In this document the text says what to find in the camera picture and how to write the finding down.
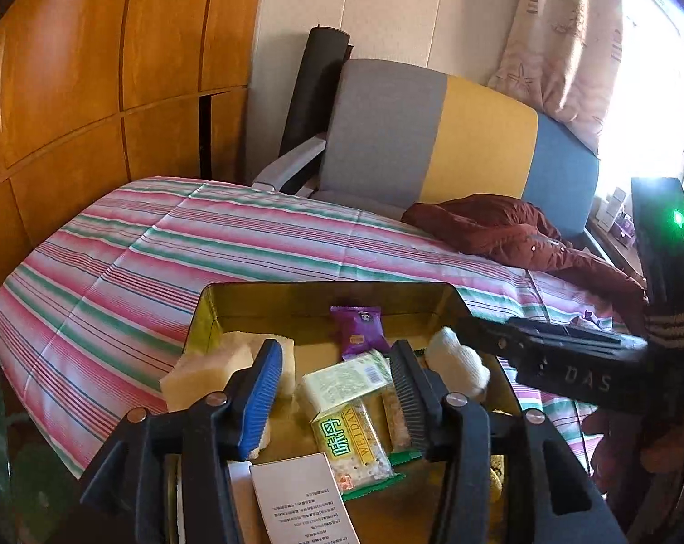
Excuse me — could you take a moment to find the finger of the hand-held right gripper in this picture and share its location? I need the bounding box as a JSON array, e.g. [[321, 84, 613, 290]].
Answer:
[[455, 316, 547, 369], [506, 319, 623, 348]]

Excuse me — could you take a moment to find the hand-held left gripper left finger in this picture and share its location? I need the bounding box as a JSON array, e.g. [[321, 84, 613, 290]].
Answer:
[[80, 339, 284, 544]]

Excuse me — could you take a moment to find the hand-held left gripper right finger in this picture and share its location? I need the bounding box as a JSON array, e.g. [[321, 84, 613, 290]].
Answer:
[[388, 340, 626, 544]]

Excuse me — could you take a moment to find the white knit ball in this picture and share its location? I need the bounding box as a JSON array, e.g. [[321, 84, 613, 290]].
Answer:
[[424, 325, 491, 403]]

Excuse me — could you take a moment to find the pale green snack packet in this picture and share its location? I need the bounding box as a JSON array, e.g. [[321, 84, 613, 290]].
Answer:
[[299, 350, 393, 417]]

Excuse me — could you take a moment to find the purple snack packet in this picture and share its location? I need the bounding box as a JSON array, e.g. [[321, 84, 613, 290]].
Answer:
[[568, 309, 610, 332], [329, 305, 391, 360]]

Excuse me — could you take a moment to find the gold tin box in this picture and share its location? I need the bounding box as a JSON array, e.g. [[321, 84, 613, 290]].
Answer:
[[163, 280, 527, 544]]

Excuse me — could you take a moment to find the person's right forearm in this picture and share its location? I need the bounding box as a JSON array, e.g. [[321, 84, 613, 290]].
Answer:
[[645, 305, 684, 409]]

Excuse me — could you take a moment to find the person's right hand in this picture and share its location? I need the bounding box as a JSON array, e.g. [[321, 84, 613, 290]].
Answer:
[[582, 408, 684, 468]]

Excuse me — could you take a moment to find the wooden bedside table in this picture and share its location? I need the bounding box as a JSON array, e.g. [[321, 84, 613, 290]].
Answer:
[[588, 223, 645, 273]]

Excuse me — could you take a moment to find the white paper leaflet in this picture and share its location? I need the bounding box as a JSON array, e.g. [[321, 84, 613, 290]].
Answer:
[[250, 453, 357, 544]]

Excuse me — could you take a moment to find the dark red jacket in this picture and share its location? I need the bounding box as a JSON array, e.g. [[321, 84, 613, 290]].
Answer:
[[401, 194, 649, 318]]

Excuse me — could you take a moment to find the purple container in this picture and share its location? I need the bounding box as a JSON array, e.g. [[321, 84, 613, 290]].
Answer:
[[616, 211, 638, 246]]

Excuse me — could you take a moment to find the white box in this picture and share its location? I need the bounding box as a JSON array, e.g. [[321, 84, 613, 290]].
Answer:
[[596, 186, 629, 228]]

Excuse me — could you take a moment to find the striped bed blanket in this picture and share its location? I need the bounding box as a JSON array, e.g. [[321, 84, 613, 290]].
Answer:
[[0, 175, 649, 480]]

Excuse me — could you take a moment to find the grey chair armrest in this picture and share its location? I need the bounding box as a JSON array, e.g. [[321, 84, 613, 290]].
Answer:
[[252, 133, 328, 194]]

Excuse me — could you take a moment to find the bright window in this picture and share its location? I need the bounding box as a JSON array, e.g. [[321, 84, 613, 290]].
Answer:
[[594, 0, 684, 228]]

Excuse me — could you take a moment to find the black rolled mat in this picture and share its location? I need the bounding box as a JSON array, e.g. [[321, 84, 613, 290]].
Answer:
[[278, 25, 351, 162]]

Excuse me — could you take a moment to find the patterned curtain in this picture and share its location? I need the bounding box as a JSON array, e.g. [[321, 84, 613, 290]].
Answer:
[[486, 0, 631, 154]]

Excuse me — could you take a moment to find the wooden wardrobe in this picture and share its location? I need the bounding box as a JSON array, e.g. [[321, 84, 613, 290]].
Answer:
[[0, 0, 269, 324]]

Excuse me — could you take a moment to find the thin black cable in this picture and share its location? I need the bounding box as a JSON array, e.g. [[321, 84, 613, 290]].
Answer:
[[568, 397, 595, 474]]

